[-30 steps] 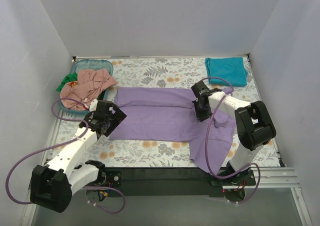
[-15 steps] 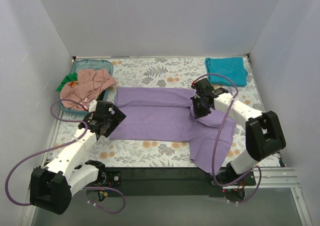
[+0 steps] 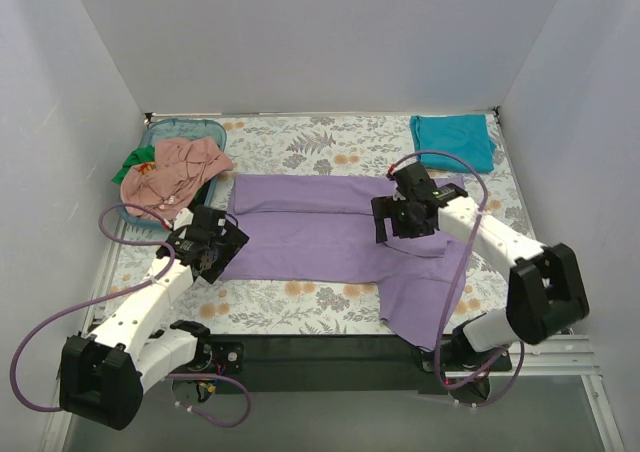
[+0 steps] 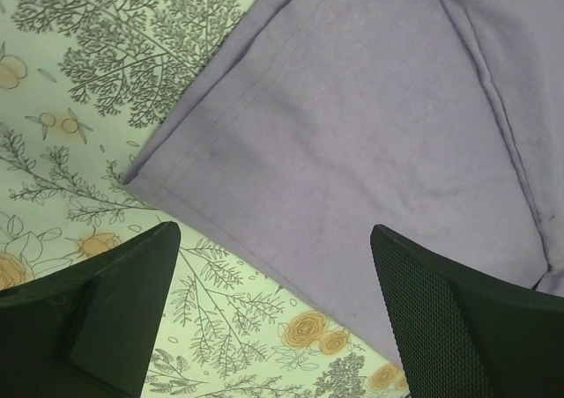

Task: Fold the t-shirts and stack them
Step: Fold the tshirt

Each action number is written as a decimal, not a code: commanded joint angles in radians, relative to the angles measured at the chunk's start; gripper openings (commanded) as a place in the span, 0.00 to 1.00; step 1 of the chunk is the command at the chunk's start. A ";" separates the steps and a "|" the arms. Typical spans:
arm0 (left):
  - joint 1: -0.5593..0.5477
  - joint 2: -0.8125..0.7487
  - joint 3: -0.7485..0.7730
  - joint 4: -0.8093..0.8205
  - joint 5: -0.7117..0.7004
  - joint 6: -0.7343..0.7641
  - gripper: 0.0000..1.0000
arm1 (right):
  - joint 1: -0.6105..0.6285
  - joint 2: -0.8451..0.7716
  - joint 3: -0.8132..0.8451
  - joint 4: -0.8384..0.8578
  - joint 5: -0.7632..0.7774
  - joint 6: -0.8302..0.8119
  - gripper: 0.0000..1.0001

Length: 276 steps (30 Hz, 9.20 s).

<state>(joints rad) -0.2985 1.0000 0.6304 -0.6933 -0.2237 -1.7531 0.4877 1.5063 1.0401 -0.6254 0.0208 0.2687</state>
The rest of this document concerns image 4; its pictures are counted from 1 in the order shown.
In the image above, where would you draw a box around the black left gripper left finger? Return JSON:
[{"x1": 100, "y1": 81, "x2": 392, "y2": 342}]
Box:
[{"x1": 1, "y1": 221, "x2": 181, "y2": 397}]

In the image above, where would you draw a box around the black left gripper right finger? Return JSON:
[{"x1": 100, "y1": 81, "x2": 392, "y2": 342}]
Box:
[{"x1": 370, "y1": 225, "x2": 563, "y2": 398}]

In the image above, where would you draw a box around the floral table mat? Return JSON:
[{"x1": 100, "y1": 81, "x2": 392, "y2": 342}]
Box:
[{"x1": 1, "y1": 0, "x2": 408, "y2": 397}]

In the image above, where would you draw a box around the purple t shirt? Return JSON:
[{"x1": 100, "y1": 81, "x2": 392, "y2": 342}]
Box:
[{"x1": 123, "y1": 0, "x2": 563, "y2": 361}]

